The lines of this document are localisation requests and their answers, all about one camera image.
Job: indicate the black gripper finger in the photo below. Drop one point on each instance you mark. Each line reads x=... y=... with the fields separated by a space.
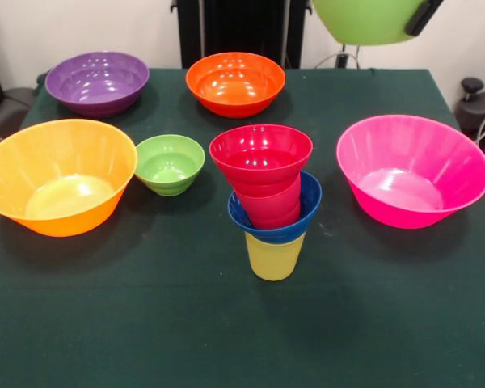
x=422 y=18

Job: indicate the large light green bowl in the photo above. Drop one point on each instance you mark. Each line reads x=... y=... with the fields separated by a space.
x=363 y=20

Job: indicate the large pink bowl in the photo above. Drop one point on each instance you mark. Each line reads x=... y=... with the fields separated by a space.
x=412 y=169

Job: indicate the orange bowl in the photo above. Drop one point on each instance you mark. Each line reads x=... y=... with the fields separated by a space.
x=235 y=85

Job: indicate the small red bowl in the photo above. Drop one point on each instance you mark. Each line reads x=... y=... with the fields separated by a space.
x=260 y=157

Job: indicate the small blue bowl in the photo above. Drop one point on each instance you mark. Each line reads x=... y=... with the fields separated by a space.
x=311 y=202

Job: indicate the red cup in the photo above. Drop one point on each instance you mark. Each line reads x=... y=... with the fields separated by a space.
x=272 y=210

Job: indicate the yellow translucent cup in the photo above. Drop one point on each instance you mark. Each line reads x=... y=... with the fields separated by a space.
x=272 y=258

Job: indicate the black power plug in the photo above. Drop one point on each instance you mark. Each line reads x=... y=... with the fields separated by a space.
x=342 y=60

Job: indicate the black round base with knob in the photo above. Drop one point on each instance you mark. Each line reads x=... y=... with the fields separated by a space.
x=481 y=109

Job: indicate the small green bowl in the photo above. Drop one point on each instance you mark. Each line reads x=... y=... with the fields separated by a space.
x=169 y=165

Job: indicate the purple bowl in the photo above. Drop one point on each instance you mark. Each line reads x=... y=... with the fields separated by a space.
x=97 y=81

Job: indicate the dark green tablecloth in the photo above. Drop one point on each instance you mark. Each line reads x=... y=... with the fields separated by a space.
x=242 y=323

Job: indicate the small black knob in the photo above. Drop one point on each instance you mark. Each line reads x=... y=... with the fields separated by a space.
x=41 y=78

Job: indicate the large yellow-orange bowl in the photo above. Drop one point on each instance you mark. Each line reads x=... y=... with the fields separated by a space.
x=60 y=174

